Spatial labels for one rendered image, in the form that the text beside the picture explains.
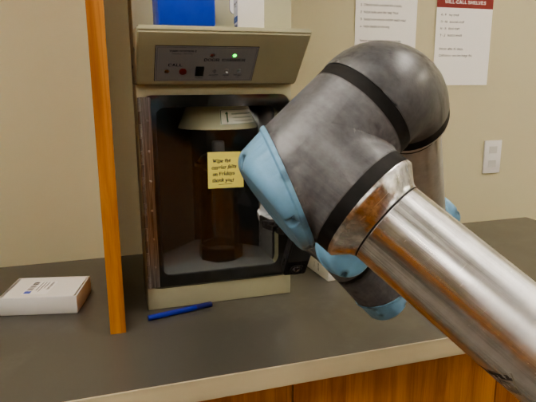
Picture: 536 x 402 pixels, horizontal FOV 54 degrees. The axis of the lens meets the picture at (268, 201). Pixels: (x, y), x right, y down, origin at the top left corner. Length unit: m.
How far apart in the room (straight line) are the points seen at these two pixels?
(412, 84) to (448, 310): 0.21
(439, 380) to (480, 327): 0.70
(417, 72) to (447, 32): 1.32
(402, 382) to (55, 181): 1.01
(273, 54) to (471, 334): 0.71
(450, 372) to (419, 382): 0.07
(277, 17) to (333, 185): 0.71
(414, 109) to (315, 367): 0.57
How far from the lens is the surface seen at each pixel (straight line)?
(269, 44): 1.02
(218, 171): 1.10
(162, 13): 0.98
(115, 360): 1.00
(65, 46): 1.51
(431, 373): 1.14
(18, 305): 1.23
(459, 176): 1.92
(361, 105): 0.49
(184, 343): 1.03
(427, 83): 0.54
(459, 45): 1.87
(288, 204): 0.46
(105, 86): 0.98
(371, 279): 0.83
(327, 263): 0.78
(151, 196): 1.09
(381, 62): 0.51
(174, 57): 1.01
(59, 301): 1.20
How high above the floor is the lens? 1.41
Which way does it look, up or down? 13 degrees down
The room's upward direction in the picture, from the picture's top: straight up
